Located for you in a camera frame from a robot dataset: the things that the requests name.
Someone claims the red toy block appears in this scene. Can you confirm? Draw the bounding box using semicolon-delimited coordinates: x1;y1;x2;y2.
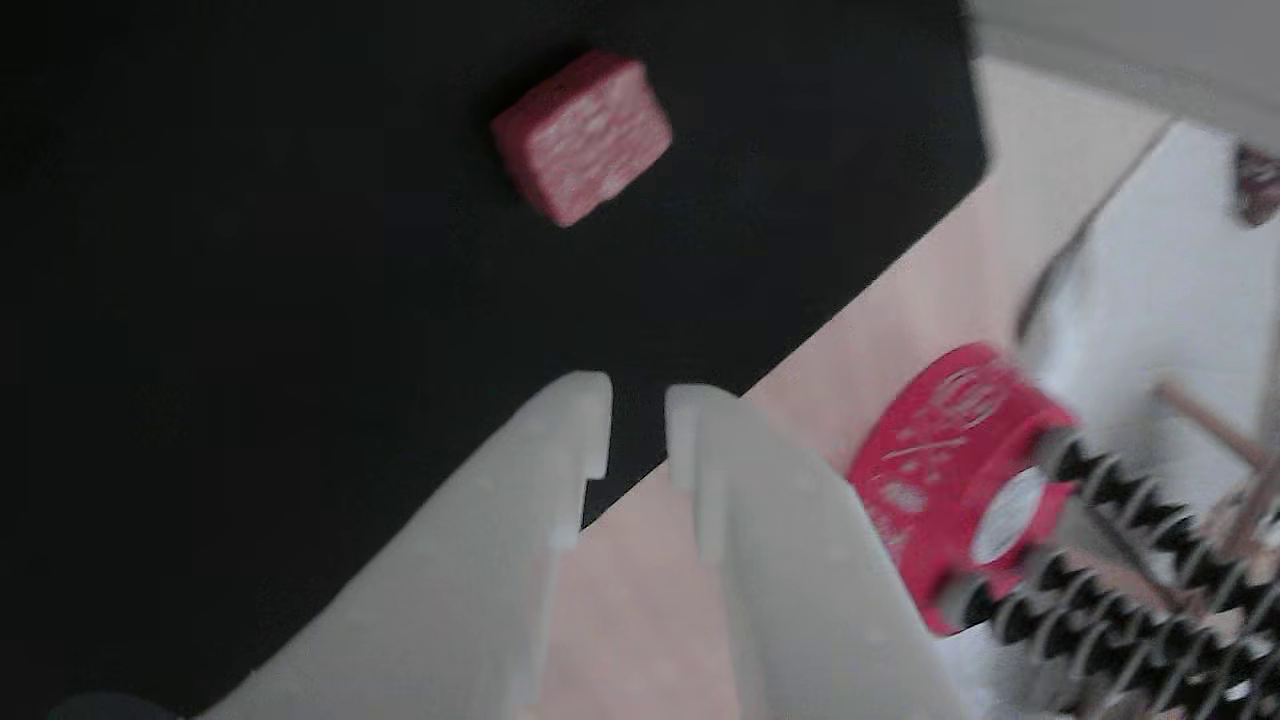
490;50;674;229

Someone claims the black desk mat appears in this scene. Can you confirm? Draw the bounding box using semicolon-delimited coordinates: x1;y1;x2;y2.
0;0;991;720

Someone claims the wooden rod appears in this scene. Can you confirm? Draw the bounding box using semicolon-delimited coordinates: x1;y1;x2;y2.
1155;380;1280;561

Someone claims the dark red bag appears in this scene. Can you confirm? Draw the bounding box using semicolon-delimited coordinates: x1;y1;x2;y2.
1233;143;1280;228

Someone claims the pale grey door panel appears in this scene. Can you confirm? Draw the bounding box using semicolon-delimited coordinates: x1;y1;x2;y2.
968;0;1280;136

